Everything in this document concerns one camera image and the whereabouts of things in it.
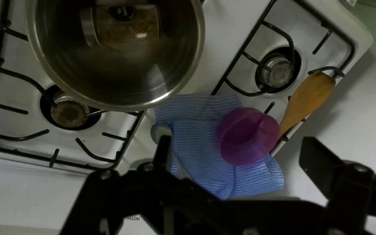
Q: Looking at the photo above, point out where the purple plastic cup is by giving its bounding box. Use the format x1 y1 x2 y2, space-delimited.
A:
217 106 282 166

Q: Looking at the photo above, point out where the silver metal bowl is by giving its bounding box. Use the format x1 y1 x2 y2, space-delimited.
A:
25 0 207 112

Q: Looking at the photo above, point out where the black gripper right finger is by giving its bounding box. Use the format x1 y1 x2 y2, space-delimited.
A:
298 135 376 235

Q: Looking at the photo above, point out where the blue cloth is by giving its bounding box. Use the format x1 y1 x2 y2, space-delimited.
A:
153 92 286 200

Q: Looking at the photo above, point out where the wooden handled spatula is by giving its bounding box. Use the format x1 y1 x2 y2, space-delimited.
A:
269 70 338 156

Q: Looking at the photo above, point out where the white gas stove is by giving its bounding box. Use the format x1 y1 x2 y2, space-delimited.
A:
0 0 376 174

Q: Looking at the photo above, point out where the black burner grate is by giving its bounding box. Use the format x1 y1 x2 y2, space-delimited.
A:
0 24 145 170
211 0 358 114

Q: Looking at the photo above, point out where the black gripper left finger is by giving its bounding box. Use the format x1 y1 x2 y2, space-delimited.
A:
59 134 225 235

